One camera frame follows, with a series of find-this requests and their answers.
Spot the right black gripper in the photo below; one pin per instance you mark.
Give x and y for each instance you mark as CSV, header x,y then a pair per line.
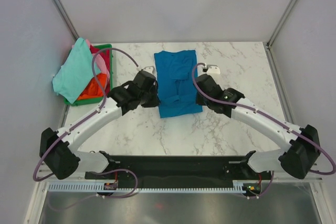
x,y
199,100

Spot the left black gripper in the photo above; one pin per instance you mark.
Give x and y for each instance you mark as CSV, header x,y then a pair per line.
x,y
155,102

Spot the blue t shirt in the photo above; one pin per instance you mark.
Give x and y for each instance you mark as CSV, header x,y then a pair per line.
x,y
176,91

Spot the green plastic bin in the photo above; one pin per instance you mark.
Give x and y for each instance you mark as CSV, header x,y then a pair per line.
x,y
94,100

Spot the teal t shirt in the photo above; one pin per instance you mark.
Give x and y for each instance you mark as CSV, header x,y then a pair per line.
x,y
76,73

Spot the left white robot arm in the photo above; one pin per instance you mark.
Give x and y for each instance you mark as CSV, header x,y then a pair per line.
x,y
59,149

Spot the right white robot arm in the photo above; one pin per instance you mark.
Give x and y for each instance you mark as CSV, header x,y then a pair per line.
x,y
297,145

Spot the pink t shirt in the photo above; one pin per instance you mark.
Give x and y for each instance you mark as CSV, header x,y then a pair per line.
x,y
100,63

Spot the orange t shirt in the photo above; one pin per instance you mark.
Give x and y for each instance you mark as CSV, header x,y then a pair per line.
x,y
93,90

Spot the dark red t shirt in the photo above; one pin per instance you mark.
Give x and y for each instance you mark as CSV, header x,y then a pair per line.
x,y
105,54

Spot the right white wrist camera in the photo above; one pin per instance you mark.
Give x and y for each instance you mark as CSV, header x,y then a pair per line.
x,y
211,70

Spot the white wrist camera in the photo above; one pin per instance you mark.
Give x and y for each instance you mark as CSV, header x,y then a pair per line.
x,y
149,69
211,70

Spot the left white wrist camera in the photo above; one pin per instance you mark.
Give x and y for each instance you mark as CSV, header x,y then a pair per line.
x,y
149,69

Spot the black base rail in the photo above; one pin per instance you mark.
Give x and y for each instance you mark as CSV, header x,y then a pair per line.
x,y
179,171

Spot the white slotted cable duct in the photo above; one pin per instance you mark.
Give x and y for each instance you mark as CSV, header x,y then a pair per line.
x,y
102,187

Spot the aluminium front rail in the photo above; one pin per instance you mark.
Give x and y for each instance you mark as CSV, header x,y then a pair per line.
x,y
278,176

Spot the right aluminium frame post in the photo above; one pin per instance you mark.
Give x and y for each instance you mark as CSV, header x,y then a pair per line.
x,y
289,8

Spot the aluminium frame post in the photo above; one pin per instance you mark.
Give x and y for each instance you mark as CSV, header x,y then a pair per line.
x,y
289,8
66,18

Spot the left aluminium frame post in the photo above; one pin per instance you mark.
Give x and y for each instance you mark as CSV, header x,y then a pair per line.
x,y
66,18

